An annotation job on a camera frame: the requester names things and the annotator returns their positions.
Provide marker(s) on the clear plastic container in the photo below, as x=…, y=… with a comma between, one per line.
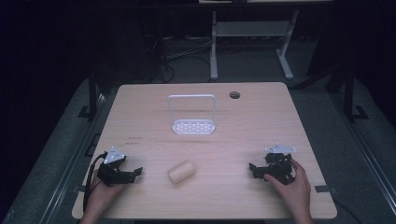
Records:
x=193, y=127

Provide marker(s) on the grey tape strip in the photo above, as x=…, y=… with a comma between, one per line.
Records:
x=322, y=188

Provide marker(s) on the person's left hand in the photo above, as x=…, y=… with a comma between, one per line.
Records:
x=101, y=194

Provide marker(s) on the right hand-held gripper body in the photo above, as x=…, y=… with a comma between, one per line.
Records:
x=278, y=165

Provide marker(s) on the person's right hand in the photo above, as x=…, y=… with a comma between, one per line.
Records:
x=294, y=191

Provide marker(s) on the white metal desk frame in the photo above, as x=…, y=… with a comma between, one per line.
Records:
x=249, y=28

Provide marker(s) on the beige paper roll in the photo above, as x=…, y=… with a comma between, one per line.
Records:
x=181, y=171

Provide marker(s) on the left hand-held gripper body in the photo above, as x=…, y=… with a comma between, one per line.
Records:
x=115, y=174

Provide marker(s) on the black metal stand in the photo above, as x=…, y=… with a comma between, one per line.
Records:
x=92, y=93
x=349, y=93

